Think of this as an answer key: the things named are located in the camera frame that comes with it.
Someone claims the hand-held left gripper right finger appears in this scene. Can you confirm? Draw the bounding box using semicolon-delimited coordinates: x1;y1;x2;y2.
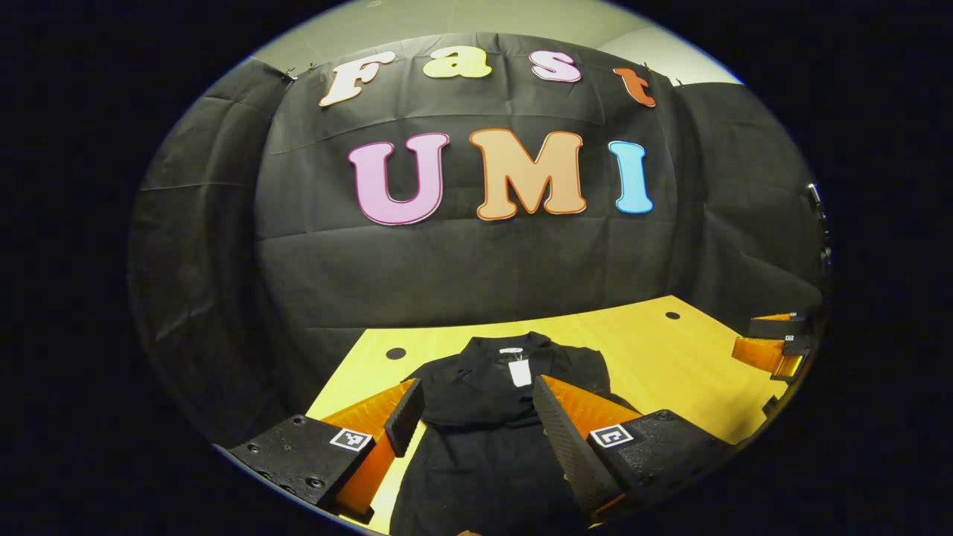
532;374;739;520

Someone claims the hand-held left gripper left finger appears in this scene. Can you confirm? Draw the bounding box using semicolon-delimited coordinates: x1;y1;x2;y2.
227;377;426;523

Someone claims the black collared shirt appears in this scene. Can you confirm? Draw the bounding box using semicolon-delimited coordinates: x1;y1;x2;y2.
389;332;643;536

